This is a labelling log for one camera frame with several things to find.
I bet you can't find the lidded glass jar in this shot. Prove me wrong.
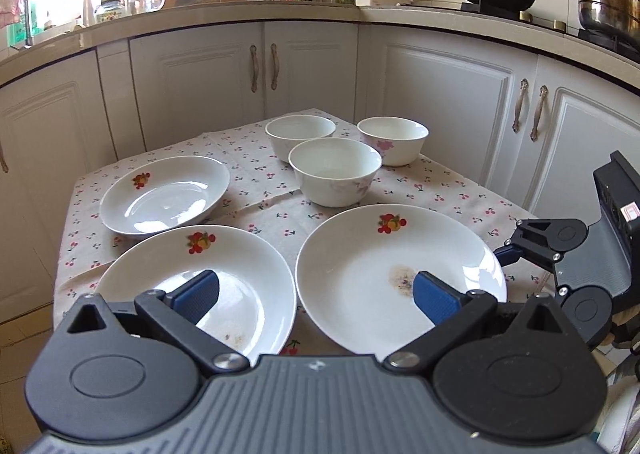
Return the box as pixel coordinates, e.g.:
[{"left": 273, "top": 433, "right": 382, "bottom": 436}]
[{"left": 94, "top": 0, "right": 126, "bottom": 25}]

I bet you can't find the white plate with fruit print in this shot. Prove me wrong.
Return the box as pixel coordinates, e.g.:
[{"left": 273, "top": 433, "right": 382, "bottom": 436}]
[
  {"left": 295, "top": 204, "right": 509, "bottom": 356},
  {"left": 99, "top": 156, "right": 231, "bottom": 237},
  {"left": 94, "top": 225, "right": 297, "bottom": 358}
]

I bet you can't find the white bowl with faint flowers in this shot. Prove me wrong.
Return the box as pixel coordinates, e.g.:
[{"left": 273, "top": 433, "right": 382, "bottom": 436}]
[{"left": 288, "top": 138, "right": 384, "bottom": 209}]

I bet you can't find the kitchen countertop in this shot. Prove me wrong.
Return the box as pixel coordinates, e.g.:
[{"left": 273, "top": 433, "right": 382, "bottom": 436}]
[{"left": 0, "top": 1, "right": 640, "bottom": 97}]

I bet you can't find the white cabinet door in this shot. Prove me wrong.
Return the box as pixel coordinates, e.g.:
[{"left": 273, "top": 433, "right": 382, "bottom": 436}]
[
  {"left": 529, "top": 54, "right": 640, "bottom": 237},
  {"left": 264, "top": 18, "right": 360, "bottom": 123},
  {"left": 0, "top": 51, "right": 119, "bottom": 325},
  {"left": 129, "top": 22, "right": 265, "bottom": 153},
  {"left": 370, "top": 26, "right": 539, "bottom": 215}
]

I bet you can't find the gas stove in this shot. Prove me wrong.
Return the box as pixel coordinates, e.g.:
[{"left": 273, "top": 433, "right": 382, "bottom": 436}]
[{"left": 459, "top": 1, "right": 640, "bottom": 57}]

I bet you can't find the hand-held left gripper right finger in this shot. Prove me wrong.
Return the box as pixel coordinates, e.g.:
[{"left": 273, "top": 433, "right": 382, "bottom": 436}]
[{"left": 382, "top": 271, "right": 568, "bottom": 377}]

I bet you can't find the cherry print tablecloth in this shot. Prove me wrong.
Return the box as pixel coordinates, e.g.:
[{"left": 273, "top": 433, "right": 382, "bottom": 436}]
[{"left": 52, "top": 108, "right": 557, "bottom": 361}]

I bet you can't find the pink cloth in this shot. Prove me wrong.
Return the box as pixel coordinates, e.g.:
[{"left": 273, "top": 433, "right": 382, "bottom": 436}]
[{"left": 0, "top": 0, "right": 26, "bottom": 28}]

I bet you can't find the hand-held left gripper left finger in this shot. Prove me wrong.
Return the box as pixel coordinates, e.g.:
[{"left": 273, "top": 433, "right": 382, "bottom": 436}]
[{"left": 62, "top": 270, "right": 251, "bottom": 376}]

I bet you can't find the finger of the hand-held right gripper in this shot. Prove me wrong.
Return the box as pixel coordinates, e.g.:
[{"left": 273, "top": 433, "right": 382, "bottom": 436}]
[{"left": 492, "top": 217, "right": 591, "bottom": 267}]

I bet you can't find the white bowl with pink flowers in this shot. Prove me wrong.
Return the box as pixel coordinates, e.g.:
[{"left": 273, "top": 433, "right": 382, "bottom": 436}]
[{"left": 357, "top": 117, "right": 430, "bottom": 168}]

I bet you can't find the plain white bowl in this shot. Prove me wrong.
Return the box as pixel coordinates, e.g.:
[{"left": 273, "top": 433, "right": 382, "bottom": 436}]
[{"left": 265, "top": 115, "right": 337, "bottom": 164}]

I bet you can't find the steel pot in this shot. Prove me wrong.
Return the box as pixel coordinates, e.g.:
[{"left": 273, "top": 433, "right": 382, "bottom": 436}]
[{"left": 564, "top": 0, "right": 640, "bottom": 35}]

